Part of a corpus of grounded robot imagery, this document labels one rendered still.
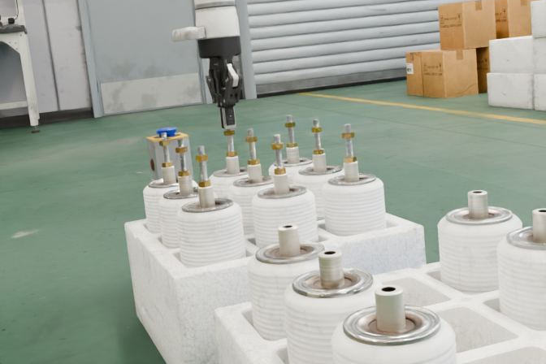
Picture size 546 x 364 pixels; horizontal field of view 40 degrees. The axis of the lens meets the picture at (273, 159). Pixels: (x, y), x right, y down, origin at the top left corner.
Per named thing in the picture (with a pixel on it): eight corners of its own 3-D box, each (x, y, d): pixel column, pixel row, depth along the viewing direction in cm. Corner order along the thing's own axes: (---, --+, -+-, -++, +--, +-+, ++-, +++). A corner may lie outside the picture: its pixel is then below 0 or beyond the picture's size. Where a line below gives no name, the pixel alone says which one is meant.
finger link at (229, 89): (227, 74, 125) (221, 98, 130) (230, 81, 124) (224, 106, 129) (241, 72, 126) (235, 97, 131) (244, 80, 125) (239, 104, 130)
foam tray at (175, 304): (189, 403, 102) (174, 278, 99) (136, 315, 138) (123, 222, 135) (432, 337, 115) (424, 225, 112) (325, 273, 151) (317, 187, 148)
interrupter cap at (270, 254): (267, 271, 75) (267, 265, 75) (247, 253, 82) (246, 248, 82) (336, 258, 78) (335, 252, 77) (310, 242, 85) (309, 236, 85)
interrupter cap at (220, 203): (204, 217, 103) (204, 212, 102) (171, 212, 108) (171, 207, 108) (244, 205, 108) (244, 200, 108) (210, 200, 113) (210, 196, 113)
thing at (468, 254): (475, 387, 84) (465, 232, 81) (431, 356, 93) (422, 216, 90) (546, 368, 87) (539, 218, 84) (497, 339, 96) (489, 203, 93)
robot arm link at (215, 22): (170, 42, 131) (166, 7, 130) (229, 36, 135) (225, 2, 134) (186, 41, 123) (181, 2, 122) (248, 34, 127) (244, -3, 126)
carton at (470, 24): (496, 45, 482) (494, -2, 477) (465, 49, 475) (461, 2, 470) (470, 46, 510) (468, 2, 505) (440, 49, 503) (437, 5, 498)
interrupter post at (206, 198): (206, 210, 106) (204, 188, 106) (196, 210, 108) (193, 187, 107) (219, 207, 108) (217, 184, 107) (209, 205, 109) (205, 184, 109)
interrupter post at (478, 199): (475, 223, 85) (474, 195, 85) (464, 218, 88) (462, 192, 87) (493, 219, 86) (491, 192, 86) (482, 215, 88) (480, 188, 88)
